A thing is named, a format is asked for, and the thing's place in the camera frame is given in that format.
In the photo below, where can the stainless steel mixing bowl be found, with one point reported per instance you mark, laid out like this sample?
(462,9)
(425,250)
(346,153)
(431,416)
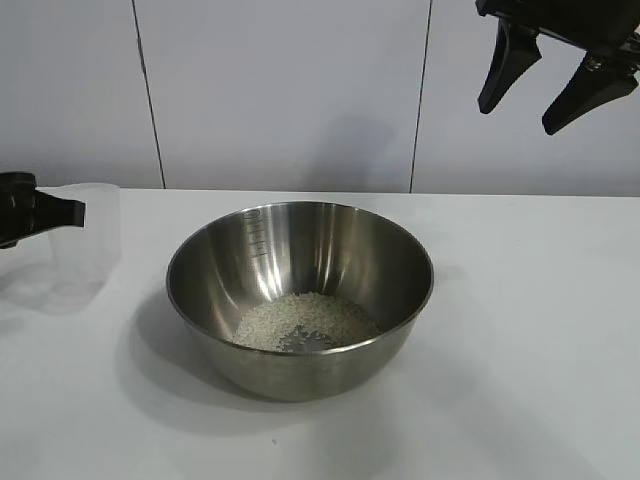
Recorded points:
(300,260)

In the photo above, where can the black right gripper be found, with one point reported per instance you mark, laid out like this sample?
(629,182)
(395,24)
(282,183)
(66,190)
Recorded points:
(575,22)

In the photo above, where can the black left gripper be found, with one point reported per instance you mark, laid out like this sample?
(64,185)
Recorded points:
(15,210)

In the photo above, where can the clear plastic measuring cup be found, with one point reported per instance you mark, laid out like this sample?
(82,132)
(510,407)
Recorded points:
(100,240)

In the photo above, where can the white rice grains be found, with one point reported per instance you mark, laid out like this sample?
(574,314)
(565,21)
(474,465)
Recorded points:
(300,315)

